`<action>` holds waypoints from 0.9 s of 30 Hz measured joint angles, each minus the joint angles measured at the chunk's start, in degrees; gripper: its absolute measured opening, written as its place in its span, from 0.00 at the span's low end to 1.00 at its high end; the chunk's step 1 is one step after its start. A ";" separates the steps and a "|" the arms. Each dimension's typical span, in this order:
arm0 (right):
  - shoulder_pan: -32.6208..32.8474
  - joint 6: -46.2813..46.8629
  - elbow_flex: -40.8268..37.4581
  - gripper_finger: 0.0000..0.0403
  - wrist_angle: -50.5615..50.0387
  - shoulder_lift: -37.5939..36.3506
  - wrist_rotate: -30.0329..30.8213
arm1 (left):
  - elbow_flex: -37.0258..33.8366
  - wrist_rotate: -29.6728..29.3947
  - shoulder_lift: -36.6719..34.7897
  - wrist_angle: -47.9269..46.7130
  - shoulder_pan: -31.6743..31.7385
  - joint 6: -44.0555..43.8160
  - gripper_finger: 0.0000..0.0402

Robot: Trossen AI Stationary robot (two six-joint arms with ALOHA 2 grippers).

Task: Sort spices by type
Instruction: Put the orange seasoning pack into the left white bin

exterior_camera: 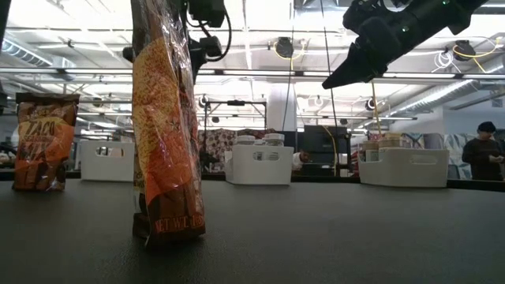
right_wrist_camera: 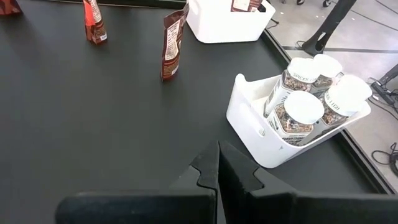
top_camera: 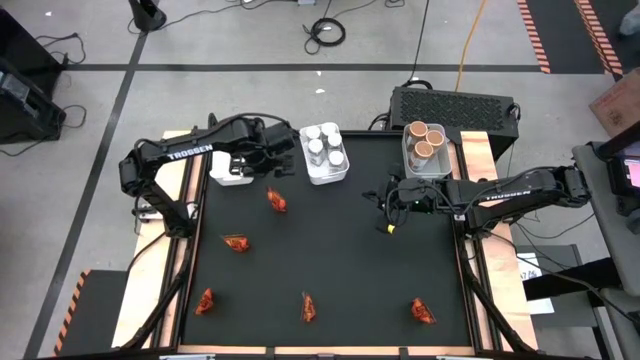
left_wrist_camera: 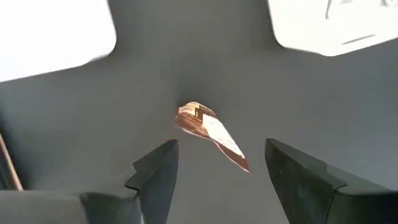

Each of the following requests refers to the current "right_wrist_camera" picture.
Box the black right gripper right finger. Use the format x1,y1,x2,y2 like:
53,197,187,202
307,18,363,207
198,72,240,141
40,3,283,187
218,140,296,224

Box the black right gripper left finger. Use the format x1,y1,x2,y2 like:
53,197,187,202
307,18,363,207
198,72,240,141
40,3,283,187
169,139,220,191

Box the white-lid spice jar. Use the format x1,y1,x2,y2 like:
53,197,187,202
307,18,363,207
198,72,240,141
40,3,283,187
263,57,322,118
266,90,325,146
317,84,369,131
310,53,344,94
337,73,373,103

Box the orange brown spice pouch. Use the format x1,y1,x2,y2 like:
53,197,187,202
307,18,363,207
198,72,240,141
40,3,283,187
230,0,264,13
0,0,23,16
160,2,190,82
82,0,109,45

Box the white plastic storage bin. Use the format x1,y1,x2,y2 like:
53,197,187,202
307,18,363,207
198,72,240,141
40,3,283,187
226,73,373,169
185,0,277,44

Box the black power strip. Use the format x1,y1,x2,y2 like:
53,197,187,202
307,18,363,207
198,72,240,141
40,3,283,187
371,80,396,106

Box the black floor stand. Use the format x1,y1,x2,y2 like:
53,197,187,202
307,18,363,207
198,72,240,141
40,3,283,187
301,0,358,57

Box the coiled black cable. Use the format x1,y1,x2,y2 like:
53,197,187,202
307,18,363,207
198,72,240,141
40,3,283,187
371,141,398,179

